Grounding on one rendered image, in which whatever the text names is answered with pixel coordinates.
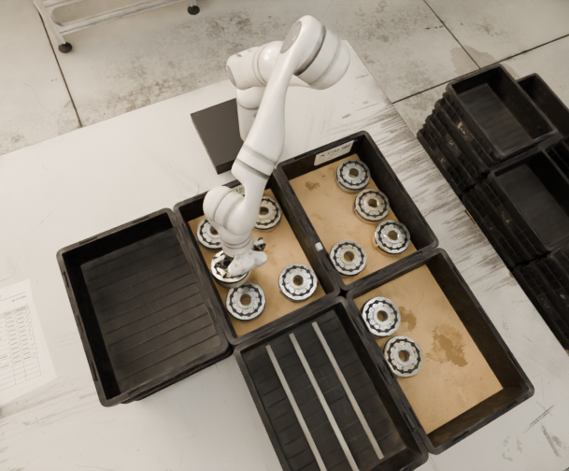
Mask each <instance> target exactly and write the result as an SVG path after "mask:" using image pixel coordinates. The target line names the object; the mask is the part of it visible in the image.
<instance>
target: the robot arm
mask: <svg viewBox="0 0 569 471"><path fill-rule="evenodd" d="M349 62H350V53H349V48H348V46H347V45H346V44H345V43H344V41H343V40H342V39H341V38H340V37H338V36H337V35H336V34H334V33H333V32H332V31H331V30H329V29H328V28H327V27H326V26H324V25H323V24H322V23H320V22H319V21H317V20H316V19H315V18H313V17H311V16H304V17H303V18H301V19H300V20H298V21H297V22H296V23H295V24H294V26H293V27H292V28H291V30H290V31H289V32H288V34H287V35H286V37H285V40H284V41H273V42H270V43H267V44H264V45H262V46H260V47H253V48H250V49H248V50H243V51H241V52H239V53H237V54H234V55H233V56H231V57H230V58H229V59H228V61H227V65H226V70H227V75H228V78H229V80H230V81H231V82H232V84H233V85H234V86H235V87H236V88H237V89H236V102H237V111H238V120H239V130H240V136H241V138H242V139H243V141H245V142H244V144H243V146H242V148H241V150H240V152H239V153H238V155H237V157H236V159H235V162H234V164H233V167H232V173H233V175H234V176H235V177H236V178H237V179H238V180H239V181H240V182H241V183H242V184H243V186H244V188H245V197H244V196H242V195H241V194H239V193H237V192H235V191H233V190H232V189H230V188H228V187H225V186H218V187H215V188H213V189H211V190H210V191H209V192H208V193H207V195H206V197H205V200H204V205H203V209H204V213H205V216H206V218H207V220H208V221H209V222H210V224H211V225H212V226H213V227H214V228H215V229H216V230H217V231H218V233H219V235H220V243H221V246H222V250H223V253H222V256H219V257H218V256H214V257H213V258H212V259H213V261H214V263H215V266H216V267H218V268H220V269H223V270H227V269H228V271H229V274H230V275H231V276H232V277H236V276H239V275H242V274H244V273H246V272H249V271H250V270H252V269H254V268H257V267H259V266H261V265H263V264H265V263H266V262H267V256H266V254H265V253H264V252H263V250H264V248H265V246H266V244H265V242H264V240H263V238H262V237H259V238H258V240H256V242H254V239H253V233H252V232H251V230H252V228H253V227H254V225H255V223H256V221H257V219H258V215H259V211H260V206H261V202H262V198H263V191H264V188H265V185H266V183H267V181H268V179H269V177H270V176H271V174H272V172H273V170H274V168H275V166H276V164H277V161H278V160H279V158H280V155H281V153H282V151H283V147H284V141H285V99H286V93H287V90H288V87H292V86H301V87H307V88H310V89H314V90H325V89H328V88H330V87H332V86H334V85H335V84H336V83H337V82H338V81H339V80H340V79H341V78H343V76H344V75H345V74H346V72H347V70H348V68H349Z"/></svg>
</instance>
